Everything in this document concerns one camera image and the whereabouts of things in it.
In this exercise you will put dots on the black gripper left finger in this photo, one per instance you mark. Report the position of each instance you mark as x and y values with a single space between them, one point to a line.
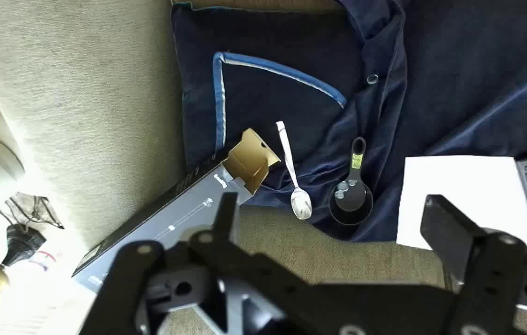
226 217

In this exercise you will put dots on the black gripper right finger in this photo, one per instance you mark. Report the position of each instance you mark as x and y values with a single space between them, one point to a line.
452 233

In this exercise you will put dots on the white paper sheet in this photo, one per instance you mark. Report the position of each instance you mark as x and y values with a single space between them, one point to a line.
461 179

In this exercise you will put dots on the white plastic spoon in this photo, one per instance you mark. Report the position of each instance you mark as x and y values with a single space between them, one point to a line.
301 202

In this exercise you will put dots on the navy blue cloth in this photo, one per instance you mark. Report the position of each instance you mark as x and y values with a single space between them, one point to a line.
461 75

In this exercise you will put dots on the beige fabric couch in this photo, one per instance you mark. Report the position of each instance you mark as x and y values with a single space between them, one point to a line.
88 94

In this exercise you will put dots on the black power plug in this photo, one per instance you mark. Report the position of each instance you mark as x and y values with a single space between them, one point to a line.
21 243

